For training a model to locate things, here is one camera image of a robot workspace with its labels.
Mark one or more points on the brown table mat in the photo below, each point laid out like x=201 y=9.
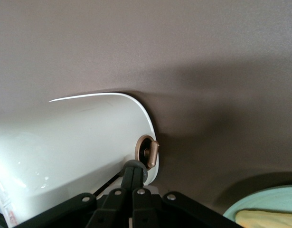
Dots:
x=160 y=47

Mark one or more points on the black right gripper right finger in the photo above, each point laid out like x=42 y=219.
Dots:
x=138 y=178

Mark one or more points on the white two-slot toaster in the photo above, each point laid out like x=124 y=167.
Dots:
x=77 y=142

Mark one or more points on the golden triangular pastry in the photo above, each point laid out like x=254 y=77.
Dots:
x=266 y=218

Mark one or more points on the bronze toaster dial knob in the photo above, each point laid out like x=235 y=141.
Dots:
x=153 y=154

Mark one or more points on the grey toaster lever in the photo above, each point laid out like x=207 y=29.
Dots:
x=134 y=163

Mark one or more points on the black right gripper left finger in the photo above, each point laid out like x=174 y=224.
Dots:
x=128 y=178

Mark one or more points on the pale green round plate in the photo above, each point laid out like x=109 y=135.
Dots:
x=266 y=197

